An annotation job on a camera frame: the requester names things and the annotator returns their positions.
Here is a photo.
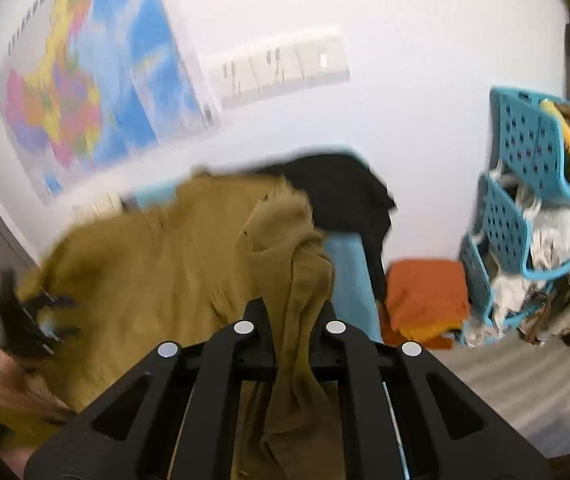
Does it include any white wall socket panel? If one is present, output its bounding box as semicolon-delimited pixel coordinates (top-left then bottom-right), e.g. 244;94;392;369
209;37;350;108

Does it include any blue plastic basket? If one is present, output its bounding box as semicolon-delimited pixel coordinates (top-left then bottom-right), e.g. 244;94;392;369
481;172;570;282
490;87;570;205
458;233;550;348

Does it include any olive brown jacket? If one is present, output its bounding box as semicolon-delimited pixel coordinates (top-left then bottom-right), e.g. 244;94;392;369
16;174;345;479

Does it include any top blue plastic basket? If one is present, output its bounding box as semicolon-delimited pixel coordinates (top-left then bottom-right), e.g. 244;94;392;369
490;87;570;205

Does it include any middle blue plastic basket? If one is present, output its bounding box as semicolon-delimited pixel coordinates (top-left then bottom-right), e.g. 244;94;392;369
481;172;570;282

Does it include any orange folded cloth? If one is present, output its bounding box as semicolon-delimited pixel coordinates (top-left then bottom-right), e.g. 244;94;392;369
378;259;470;350

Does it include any teal bed sheet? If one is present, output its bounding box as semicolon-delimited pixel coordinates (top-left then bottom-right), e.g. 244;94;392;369
119;180;383;342

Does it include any colourful wall map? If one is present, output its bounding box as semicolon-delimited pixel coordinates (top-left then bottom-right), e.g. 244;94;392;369
0;0;215;203

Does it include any bottom blue plastic basket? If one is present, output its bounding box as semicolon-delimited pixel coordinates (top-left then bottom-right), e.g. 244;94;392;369
458;233;550;348

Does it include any black garment on bed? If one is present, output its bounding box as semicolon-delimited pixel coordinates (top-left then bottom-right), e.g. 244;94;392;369
256;153;396;301

